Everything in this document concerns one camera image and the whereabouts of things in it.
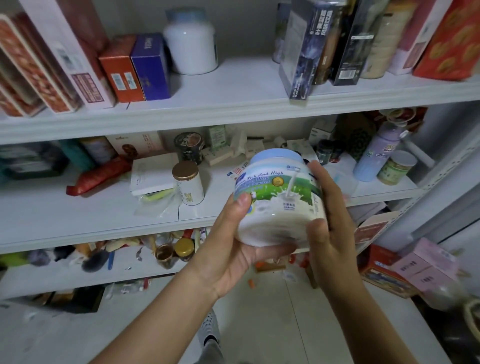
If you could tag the person's right hand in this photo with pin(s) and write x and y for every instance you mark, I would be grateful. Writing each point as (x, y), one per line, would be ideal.
(337, 247)

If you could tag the person's left forearm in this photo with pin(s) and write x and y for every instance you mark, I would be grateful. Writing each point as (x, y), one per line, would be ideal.
(157, 326)

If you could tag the person's left hand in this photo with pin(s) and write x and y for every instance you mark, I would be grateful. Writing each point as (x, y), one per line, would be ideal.
(225, 259)

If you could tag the pink cherry blossom box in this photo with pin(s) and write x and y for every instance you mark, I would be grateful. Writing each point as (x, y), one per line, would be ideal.
(416, 37)

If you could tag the dark jar with lid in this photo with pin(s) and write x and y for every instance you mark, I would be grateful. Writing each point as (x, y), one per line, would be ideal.
(188, 146)

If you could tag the teal pouch bag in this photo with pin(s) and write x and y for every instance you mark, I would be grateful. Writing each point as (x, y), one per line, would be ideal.
(75, 154)

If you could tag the pink carton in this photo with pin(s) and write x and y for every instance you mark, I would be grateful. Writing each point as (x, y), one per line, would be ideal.
(427, 264)

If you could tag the person's right forearm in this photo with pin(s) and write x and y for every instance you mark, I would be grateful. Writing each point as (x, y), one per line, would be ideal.
(367, 330)

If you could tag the small dark bottle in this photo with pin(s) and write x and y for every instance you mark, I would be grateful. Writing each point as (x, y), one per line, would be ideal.
(324, 152)

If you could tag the small green pack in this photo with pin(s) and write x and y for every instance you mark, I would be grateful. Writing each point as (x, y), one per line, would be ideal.
(218, 136)

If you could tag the colourful flat box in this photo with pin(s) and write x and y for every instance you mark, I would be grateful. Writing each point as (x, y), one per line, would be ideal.
(382, 276)

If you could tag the black box yellow print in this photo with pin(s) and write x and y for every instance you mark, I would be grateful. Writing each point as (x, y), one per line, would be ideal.
(360, 37)

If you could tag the person's white shoe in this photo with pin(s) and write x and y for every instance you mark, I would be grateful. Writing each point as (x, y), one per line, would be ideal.
(209, 328)

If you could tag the person's grey trousers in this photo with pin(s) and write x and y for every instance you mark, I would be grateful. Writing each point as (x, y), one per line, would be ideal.
(211, 352)

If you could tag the white box brown print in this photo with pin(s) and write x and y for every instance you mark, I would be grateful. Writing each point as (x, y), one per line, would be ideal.
(135, 142)

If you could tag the white tub blue lid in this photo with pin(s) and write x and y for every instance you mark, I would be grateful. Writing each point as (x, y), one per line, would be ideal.
(190, 45)

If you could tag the orange red long box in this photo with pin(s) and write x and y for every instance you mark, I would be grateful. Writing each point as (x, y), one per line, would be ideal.
(120, 71)

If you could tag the small green jar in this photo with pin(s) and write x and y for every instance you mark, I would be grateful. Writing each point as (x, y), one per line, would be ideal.
(396, 169)

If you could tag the white tub green label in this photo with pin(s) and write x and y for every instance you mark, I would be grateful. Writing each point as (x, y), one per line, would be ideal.
(277, 199)

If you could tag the white flat box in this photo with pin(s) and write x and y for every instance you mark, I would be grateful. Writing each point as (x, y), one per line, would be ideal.
(152, 174)

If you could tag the waste basket with rubbish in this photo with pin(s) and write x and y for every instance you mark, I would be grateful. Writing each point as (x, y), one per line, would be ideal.
(472, 319)

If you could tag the white metal shelving unit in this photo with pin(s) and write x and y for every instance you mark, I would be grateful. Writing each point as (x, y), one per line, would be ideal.
(225, 90)

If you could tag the red pouch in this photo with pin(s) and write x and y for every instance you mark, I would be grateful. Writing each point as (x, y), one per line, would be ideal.
(97, 176)

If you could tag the lavender bottle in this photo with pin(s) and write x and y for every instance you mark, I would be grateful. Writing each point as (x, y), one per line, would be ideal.
(377, 154)

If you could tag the small black grey boxes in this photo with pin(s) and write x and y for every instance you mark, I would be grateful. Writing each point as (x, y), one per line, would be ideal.
(30, 161)

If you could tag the red box white edge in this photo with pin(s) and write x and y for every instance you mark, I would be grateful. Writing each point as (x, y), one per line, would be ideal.
(15, 94)
(37, 64)

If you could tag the purple blue long box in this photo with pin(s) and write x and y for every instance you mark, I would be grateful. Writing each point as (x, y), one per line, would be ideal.
(152, 67)

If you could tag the yellow bottle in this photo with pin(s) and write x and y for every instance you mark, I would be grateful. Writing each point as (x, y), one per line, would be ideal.
(97, 150)

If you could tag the black box white edge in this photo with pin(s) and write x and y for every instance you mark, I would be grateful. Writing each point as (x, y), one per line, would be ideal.
(304, 49)

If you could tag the red patterned bag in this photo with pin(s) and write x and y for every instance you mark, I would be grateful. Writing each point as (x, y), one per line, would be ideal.
(454, 45)

